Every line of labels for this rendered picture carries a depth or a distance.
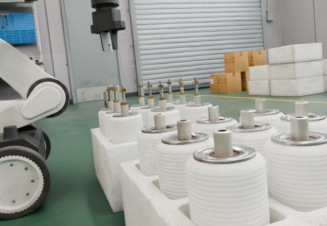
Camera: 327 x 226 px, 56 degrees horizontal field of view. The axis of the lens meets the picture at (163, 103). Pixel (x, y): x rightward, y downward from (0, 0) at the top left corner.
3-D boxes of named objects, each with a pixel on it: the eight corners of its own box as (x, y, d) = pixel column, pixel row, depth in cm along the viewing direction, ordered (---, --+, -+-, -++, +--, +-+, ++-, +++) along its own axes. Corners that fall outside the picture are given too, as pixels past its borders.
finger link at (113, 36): (111, 49, 96) (108, 29, 96) (117, 49, 99) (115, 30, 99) (115, 48, 96) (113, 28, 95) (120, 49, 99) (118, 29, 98)
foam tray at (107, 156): (113, 214, 82) (105, 148, 80) (95, 174, 118) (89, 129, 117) (238, 183, 94) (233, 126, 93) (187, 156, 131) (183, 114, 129)
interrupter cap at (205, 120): (206, 127, 58) (206, 123, 58) (190, 122, 66) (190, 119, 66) (240, 121, 61) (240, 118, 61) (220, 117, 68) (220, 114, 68)
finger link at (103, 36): (109, 51, 101) (107, 32, 100) (103, 50, 98) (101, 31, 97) (105, 51, 101) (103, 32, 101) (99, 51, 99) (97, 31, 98)
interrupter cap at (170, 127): (148, 136, 55) (147, 132, 55) (137, 130, 62) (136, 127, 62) (186, 130, 57) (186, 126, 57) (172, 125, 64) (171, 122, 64)
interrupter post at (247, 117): (246, 131, 51) (245, 112, 50) (238, 130, 53) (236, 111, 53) (258, 129, 51) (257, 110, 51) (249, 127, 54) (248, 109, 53)
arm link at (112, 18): (132, 29, 99) (128, -9, 98) (115, 26, 91) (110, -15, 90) (101, 35, 105) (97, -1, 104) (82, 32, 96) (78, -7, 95)
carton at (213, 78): (226, 90, 520) (224, 73, 517) (233, 90, 497) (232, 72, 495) (210, 92, 510) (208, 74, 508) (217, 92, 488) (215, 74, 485)
